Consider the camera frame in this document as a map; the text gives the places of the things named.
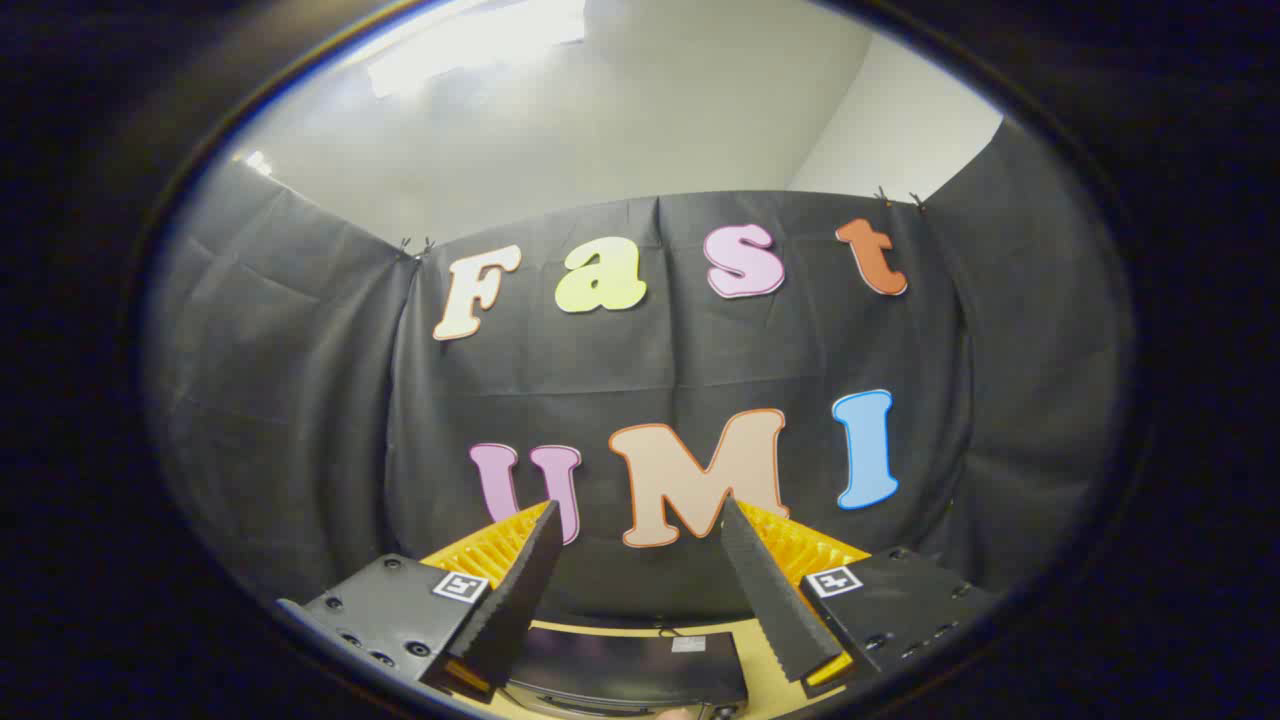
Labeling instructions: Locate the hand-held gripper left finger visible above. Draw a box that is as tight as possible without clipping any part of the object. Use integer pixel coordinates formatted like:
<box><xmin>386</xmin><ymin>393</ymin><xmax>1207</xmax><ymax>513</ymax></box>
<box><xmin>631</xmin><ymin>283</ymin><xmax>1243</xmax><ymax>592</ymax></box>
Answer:
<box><xmin>275</xmin><ymin>500</ymin><xmax>564</xmax><ymax>706</ymax></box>

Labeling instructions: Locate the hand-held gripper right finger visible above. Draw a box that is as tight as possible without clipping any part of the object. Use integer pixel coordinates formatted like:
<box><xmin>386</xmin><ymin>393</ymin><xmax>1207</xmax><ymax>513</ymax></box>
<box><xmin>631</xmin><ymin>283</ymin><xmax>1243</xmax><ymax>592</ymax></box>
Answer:
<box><xmin>720</xmin><ymin>495</ymin><xmax>1001</xmax><ymax>701</ymax></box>

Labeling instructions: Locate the black toaster oven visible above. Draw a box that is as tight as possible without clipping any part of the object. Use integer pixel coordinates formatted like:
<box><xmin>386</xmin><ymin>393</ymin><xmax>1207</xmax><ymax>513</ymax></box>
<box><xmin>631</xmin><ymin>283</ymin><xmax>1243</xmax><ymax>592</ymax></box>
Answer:
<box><xmin>503</xmin><ymin>622</ymin><xmax>751</xmax><ymax>720</ymax></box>

